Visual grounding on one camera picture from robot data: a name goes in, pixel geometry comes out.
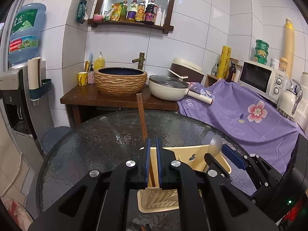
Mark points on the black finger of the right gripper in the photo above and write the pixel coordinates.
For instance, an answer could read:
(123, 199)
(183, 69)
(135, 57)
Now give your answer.
(214, 165)

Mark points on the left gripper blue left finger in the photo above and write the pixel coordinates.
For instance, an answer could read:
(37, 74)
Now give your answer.
(147, 161)

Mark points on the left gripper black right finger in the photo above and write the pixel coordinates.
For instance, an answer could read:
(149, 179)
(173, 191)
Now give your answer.
(159, 164)

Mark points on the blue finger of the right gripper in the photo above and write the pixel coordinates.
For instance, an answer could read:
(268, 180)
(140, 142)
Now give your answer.
(234, 157)

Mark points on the purple floral cloth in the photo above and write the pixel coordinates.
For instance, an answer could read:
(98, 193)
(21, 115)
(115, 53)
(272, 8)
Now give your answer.
(246, 118)

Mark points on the round glass table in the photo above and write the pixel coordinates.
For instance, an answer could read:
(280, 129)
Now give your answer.
(104, 142)

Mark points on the cream pan with lid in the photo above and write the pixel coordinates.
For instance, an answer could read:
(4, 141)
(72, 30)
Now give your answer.
(171, 89)

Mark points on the woven basin sink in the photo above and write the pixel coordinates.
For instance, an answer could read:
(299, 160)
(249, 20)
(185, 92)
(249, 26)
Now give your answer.
(116, 81)

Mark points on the brown cream rice cooker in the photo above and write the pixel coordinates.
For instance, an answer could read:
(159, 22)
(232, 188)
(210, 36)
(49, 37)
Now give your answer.
(183, 67)

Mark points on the white kettle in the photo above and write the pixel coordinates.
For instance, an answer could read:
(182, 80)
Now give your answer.
(289, 100)

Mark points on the white microwave oven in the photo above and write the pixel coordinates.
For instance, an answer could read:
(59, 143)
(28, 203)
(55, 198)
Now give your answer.
(268, 82)

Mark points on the brass faucet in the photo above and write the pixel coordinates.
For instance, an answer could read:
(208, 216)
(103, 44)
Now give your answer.
(140, 60)

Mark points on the dark wooden counter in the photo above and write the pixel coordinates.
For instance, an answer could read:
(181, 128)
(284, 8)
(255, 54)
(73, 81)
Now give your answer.
(86, 102)

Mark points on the brown glass bottle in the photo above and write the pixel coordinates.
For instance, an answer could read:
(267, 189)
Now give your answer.
(231, 72)

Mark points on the yellow mug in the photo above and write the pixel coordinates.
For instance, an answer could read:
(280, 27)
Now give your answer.
(82, 78)

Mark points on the yellow soap bottle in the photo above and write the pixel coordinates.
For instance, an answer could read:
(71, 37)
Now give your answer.
(99, 62)

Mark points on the yellow foil roll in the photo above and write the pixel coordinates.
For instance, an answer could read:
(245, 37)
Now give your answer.
(224, 63)

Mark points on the green stacked bowls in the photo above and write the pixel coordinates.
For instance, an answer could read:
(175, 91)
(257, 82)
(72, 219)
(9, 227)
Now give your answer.
(261, 52)

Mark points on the water dispenser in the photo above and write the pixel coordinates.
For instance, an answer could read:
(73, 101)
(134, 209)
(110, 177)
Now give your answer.
(29, 120)

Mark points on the dark soy sauce bottle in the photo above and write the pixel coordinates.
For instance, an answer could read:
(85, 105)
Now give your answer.
(150, 13)

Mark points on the tall beige paper roll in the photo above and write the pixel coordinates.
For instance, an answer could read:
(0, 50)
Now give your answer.
(289, 45)

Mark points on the wooden framed mirror shelf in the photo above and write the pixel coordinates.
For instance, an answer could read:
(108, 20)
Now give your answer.
(131, 13)

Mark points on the green hanging packet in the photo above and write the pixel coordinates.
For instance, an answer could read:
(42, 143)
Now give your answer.
(81, 15)

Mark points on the round cushioned stool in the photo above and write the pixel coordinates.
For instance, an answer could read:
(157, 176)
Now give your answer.
(17, 211)

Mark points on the blue water jug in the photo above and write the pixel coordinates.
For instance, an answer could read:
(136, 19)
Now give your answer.
(25, 35)

